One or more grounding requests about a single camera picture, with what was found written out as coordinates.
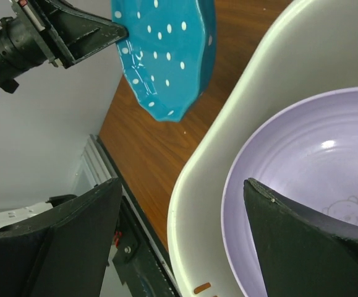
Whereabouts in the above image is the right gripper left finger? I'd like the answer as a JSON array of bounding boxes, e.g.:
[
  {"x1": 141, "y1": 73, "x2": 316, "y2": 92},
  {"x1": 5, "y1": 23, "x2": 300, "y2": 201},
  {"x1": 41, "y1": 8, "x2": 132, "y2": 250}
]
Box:
[{"x1": 0, "y1": 179, "x2": 122, "y2": 296}]

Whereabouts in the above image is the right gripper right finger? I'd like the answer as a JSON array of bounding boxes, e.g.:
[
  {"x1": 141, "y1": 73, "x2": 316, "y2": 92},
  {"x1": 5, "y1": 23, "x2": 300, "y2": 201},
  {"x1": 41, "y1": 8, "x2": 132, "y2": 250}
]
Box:
[{"x1": 244, "y1": 178, "x2": 358, "y2": 296}]

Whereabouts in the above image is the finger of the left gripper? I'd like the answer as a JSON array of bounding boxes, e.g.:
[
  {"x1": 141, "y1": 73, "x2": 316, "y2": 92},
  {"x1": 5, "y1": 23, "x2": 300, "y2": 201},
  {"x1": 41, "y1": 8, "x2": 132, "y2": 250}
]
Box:
[{"x1": 33, "y1": 0, "x2": 129, "y2": 68}]

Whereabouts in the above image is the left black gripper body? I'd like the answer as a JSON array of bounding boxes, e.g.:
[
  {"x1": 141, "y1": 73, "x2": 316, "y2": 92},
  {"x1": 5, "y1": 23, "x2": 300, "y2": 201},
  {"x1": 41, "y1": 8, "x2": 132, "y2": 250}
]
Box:
[{"x1": 0, "y1": 1, "x2": 70, "y2": 93}]

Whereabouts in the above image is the blue dotted scalloped plate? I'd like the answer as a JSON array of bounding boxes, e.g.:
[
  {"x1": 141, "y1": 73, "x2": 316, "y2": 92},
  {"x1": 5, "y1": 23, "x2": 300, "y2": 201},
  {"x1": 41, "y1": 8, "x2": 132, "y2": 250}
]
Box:
[{"x1": 111, "y1": 0, "x2": 216, "y2": 123}]

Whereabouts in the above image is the lavender plate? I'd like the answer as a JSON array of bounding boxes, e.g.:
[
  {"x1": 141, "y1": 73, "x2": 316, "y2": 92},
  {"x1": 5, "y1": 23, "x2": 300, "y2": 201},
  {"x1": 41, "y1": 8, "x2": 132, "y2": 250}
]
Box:
[{"x1": 221, "y1": 87, "x2": 358, "y2": 296}]

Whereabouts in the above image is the white plastic bin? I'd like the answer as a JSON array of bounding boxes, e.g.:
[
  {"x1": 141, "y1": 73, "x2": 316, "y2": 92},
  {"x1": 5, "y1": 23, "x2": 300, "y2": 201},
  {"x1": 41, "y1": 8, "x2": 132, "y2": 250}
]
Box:
[{"x1": 167, "y1": 1, "x2": 358, "y2": 296}]

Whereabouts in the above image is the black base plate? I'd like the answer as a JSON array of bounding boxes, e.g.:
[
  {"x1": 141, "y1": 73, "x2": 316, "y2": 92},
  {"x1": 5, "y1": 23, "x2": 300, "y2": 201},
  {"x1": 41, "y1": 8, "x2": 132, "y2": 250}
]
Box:
[{"x1": 95, "y1": 136, "x2": 181, "y2": 296}]

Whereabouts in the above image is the aluminium frame rail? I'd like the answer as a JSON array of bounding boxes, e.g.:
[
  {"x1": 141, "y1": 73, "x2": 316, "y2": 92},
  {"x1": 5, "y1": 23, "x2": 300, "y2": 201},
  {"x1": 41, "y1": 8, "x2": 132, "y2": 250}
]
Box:
[{"x1": 72, "y1": 134, "x2": 117, "y2": 196}]

